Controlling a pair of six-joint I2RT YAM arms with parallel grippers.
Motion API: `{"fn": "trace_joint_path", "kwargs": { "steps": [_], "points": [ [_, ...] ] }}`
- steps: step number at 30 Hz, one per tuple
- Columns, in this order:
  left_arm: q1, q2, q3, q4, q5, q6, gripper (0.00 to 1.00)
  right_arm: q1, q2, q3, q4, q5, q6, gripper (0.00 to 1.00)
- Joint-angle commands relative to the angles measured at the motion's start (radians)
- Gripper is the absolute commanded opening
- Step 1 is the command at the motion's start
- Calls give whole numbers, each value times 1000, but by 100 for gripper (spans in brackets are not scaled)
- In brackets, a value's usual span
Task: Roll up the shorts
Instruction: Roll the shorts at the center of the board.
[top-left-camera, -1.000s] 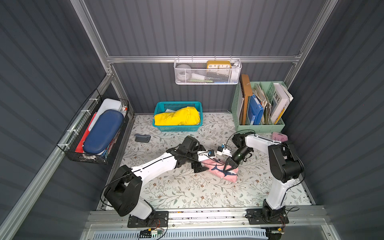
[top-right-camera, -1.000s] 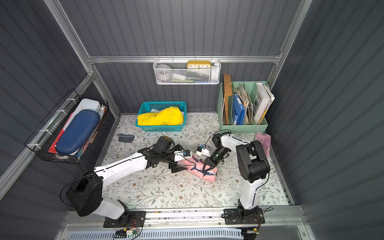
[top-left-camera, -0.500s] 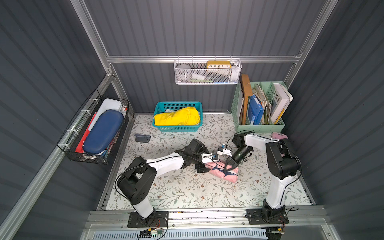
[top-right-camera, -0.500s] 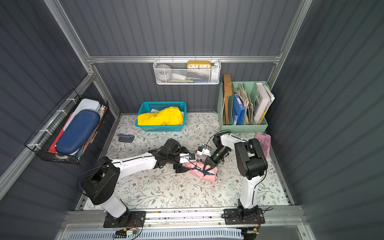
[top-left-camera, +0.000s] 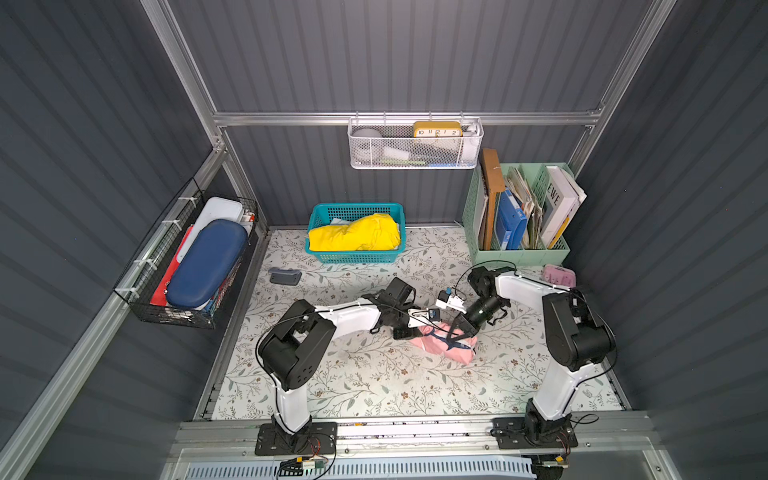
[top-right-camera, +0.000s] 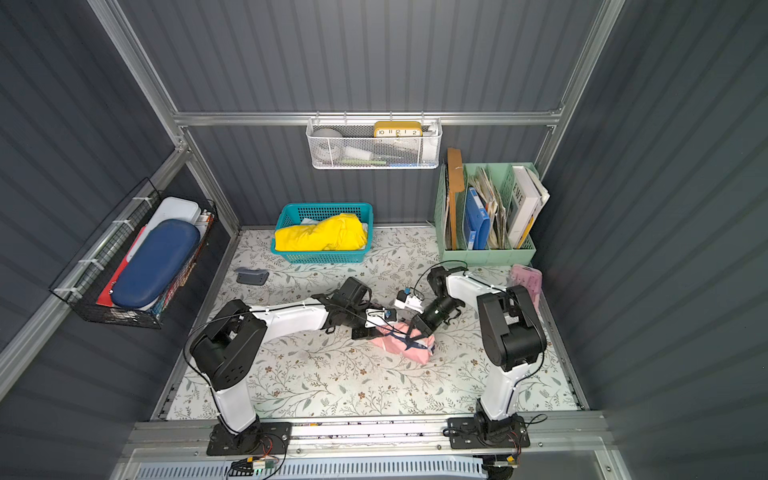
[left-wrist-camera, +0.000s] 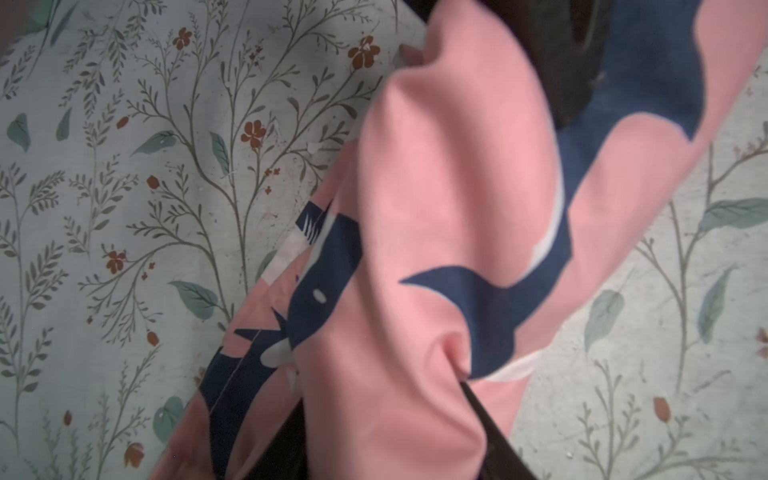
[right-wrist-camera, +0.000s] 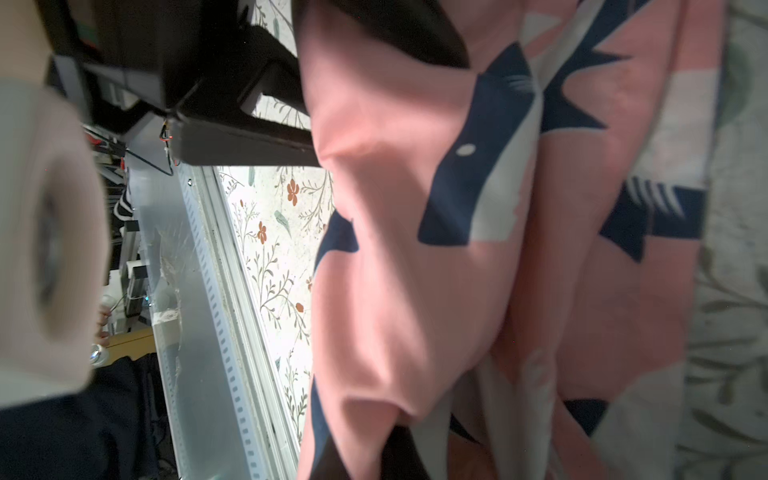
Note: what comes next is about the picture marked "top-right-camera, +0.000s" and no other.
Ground pink shark print shorts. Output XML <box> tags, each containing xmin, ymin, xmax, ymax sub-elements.
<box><xmin>371</xmin><ymin>322</ymin><xmax>435</xmax><ymax>365</ymax></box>

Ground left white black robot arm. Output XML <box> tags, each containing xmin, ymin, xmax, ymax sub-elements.
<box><xmin>185</xmin><ymin>277</ymin><xmax>396</xmax><ymax>436</ymax></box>

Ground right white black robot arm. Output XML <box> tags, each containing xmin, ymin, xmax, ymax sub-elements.
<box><xmin>409</xmin><ymin>263</ymin><xmax>547</xmax><ymax>449</ymax></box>

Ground tape roll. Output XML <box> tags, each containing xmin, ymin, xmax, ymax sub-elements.
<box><xmin>308</xmin><ymin>128</ymin><xmax>344</xmax><ymax>164</ymax></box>

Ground yellow cloth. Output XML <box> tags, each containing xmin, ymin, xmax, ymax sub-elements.
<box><xmin>275</xmin><ymin>213</ymin><xmax>368</xmax><ymax>252</ymax></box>

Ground small grey pouch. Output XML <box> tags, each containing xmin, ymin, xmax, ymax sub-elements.
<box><xmin>235</xmin><ymin>268</ymin><xmax>270</xmax><ymax>286</ymax></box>

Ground blue folder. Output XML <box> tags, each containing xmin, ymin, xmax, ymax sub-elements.
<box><xmin>464</xmin><ymin>187</ymin><xmax>490</xmax><ymax>250</ymax></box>

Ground papers stack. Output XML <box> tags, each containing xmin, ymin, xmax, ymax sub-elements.
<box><xmin>469</xmin><ymin>167</ymin><xmax>508</xmax><ymax>250</ymax></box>

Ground pink transparent box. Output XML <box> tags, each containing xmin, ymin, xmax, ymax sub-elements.
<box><xmin>508</xmin><ymin>264</ymin><xmax>543</xmax><ymax>311</ymax></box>

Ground teal plastic basket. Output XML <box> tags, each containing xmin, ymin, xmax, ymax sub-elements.
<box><xmin>271</xmin><ymin>203</ymin><xmax>374</xmax><ymax>264</ymax></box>

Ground green file organizer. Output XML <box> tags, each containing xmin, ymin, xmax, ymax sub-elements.
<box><xmin>433</xmin><ymin>163</ymin><xmax>539</xmax><ymax>267</ymax></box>

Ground brown cardboard board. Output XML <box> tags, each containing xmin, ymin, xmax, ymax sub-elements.
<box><xmin>447</xmin><ymin>147</ymin><xmax>465</xmax><ymax>250</ymax></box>

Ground white book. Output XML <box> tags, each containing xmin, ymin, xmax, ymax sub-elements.
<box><xmin>507</xmin><ymin>165</ymin><xmax>550</xmax><ymax>249</ymax></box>

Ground yellow clock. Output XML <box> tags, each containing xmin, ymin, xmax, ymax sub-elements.
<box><xmin>373</xmin><ymin>120</ymin><xmax>423</xmax><ymax>139</ymax></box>

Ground navy blue oval case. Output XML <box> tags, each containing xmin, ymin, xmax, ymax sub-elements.
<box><xmin>111</xmin><ymin>220</ymin><xmax>200</xmax><ymax>309</ymax></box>

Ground white plastic container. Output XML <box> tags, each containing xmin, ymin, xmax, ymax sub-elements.
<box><xmin>124</xmin><ymin>197</ymin><xmax>201</xmax><ymax>262</ymax></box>

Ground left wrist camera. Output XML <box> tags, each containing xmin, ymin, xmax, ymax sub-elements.
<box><xmin>365</xmin><ymin>308</ymin><xmax>397</xmax><ymax>327</ymax></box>

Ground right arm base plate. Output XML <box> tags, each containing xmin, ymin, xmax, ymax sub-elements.
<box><xmin>442</xmin><ymin>414</ymin><xmax>531</xmax><ymax>450</ymax></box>

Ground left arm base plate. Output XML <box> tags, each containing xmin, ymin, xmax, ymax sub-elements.
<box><xmin>206</xmin><ymin>421</ymin><xmax>293</xmax><ymax>456</ymax></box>

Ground white wire wall basket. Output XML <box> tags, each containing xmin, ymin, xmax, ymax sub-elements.
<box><xmin>306</xmin><ymin>116</ymin><xmax>443</xmax><ymax>170</ymax></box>

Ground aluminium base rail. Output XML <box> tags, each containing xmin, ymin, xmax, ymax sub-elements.
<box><xmin>111</xmin><ymin>411</ymin><xmax>631</xmax><ymax>479</ymax></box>

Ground black wire wall basket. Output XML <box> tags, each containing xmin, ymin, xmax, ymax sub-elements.
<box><xmin>49</xmin><ymin>179</ymin><xmax>218</xmax><ymax>329</ymax></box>

